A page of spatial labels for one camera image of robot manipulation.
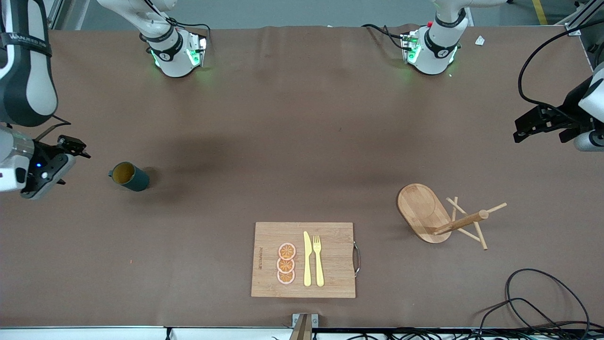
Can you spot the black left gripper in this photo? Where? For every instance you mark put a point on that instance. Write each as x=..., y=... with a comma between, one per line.
x=570, y=106

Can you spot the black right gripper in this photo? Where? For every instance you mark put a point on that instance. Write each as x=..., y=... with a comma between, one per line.
x=47, y=152

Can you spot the dark teal mug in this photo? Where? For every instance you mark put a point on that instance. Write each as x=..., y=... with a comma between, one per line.
x=137, y=179

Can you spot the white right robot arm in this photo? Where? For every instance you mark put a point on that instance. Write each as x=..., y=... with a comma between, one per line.
x=28, y=71

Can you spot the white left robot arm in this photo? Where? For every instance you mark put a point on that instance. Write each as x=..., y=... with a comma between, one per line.
x=436, y=47

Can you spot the small white paper scrap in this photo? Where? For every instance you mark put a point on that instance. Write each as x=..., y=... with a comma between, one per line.
x=480, y=40

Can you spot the wooden mug tree stand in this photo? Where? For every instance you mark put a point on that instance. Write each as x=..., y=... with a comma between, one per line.
x=420, y=212

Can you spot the brown table cover sheet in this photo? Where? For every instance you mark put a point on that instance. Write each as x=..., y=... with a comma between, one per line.
x=236, y=189

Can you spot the toy orange slice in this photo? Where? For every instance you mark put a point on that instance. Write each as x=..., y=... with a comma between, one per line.
x=285, y=266
x=285, y=278
x=287, y=251

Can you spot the bamboo cutting board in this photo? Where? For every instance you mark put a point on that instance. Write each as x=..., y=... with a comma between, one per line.
x=330, y=255

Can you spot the yellow plastic knife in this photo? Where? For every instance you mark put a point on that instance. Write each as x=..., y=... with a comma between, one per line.
x=307, y=262

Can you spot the yellow plastic fork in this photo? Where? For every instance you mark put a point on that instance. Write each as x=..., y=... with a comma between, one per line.
x=318, y=264

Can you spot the brown wooden bar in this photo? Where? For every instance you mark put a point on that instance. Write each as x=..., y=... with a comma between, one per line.
x=302, y=330

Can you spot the aluminium frame profile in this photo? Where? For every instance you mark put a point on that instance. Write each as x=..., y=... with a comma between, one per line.
x=573, y=29
x=55, y=14

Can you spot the white table edge rail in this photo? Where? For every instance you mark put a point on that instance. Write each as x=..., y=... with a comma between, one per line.
x=94, y=334

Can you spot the metal table edge bracket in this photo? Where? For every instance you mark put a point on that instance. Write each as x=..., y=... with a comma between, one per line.
x=315, y=320

